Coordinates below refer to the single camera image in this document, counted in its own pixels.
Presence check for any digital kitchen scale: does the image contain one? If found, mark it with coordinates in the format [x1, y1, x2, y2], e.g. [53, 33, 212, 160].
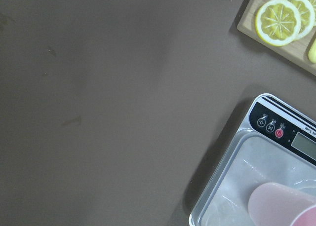
[189, 93, 316, 226]

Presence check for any pink plastic cup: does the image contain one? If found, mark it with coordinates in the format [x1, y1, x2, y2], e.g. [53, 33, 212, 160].
[248, 183, 316, 226]

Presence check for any middle lemon slice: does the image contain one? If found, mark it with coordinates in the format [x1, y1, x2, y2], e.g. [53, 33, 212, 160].
[286, 0, 316, 41]

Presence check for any lemon slice near handle end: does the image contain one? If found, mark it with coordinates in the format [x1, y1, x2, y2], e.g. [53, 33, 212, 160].
[254, 0, 301, 46]

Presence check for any wooden cutting board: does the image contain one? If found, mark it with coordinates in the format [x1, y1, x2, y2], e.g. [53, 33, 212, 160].
[237, 0, 316, 75]

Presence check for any yellow plastic knife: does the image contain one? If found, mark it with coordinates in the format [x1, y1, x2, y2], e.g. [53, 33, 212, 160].
[308, 39, 316, 64]

